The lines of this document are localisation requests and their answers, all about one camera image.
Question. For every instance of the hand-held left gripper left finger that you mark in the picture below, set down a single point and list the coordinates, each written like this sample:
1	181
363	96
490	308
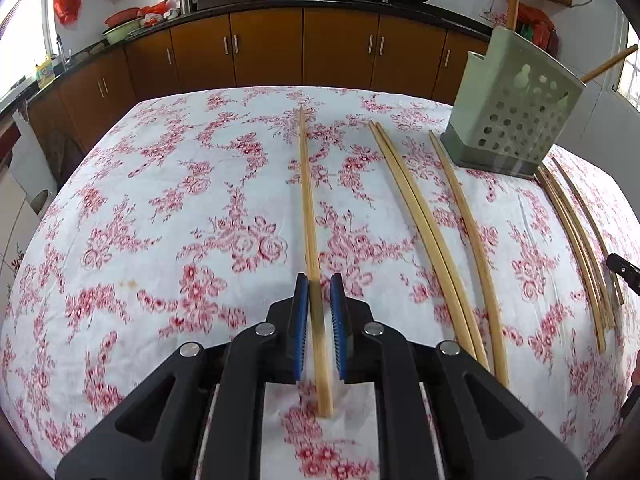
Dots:
300	330

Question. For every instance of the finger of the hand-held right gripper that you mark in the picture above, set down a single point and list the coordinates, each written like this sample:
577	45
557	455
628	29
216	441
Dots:
625	271

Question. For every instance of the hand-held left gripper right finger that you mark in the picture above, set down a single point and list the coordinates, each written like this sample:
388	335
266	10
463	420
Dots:
338	330

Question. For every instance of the green perforated chopstick holder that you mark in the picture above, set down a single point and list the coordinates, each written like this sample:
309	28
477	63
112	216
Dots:
500	85

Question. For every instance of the red floral white tablecloth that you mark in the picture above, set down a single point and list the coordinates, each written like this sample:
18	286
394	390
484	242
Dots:
175	235

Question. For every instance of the barred window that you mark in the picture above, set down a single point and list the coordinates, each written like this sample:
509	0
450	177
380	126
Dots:
631	60

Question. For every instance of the red bag on counter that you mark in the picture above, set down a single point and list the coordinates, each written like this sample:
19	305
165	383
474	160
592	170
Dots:
537	25

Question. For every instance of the brown wooden base cabinets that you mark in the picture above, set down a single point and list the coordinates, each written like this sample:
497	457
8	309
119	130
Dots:
265	50

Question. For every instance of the black kitchen countertop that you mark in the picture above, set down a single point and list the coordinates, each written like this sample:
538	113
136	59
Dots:
290	2

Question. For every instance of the steel cup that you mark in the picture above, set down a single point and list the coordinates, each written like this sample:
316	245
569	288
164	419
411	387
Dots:
186	5

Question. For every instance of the green basin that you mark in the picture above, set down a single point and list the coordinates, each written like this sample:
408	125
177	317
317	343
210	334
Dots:
122	32

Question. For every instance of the red and white bags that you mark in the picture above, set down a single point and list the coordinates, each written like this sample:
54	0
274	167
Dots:
156	12

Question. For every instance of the red basin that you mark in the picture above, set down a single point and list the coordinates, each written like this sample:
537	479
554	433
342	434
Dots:
122	16

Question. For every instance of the yellow detergent bottle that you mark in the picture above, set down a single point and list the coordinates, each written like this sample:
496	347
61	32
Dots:
45	71

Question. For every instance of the hanging red plastic bag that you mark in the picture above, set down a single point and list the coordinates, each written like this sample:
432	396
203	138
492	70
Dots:
69	5

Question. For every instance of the bright window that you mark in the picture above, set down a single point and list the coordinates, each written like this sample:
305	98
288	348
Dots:
25	35

